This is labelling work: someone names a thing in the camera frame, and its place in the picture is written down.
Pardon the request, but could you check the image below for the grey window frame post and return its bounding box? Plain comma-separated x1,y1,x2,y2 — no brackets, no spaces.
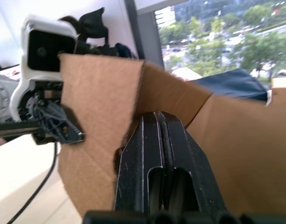
123,0,166,70

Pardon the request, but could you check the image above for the small brown cardboard box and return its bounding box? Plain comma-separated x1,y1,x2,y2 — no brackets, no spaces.
56,52,286,224

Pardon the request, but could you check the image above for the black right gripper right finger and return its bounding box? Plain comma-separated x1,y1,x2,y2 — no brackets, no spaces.
158,111,228,213

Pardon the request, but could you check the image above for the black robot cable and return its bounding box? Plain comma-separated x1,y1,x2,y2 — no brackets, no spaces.
7,141,59,224

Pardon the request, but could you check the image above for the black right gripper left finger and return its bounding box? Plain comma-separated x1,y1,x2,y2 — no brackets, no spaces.
113,111,164,213

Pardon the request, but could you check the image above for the small dark blue cloth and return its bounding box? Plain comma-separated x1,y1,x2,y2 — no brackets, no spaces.
114,42,138,60

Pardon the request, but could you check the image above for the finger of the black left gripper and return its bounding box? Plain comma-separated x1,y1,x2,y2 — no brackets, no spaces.
57,105,86,144
0,120,42,139

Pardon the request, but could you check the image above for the black rounded object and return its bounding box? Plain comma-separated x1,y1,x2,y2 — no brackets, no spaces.
59,7,120,56

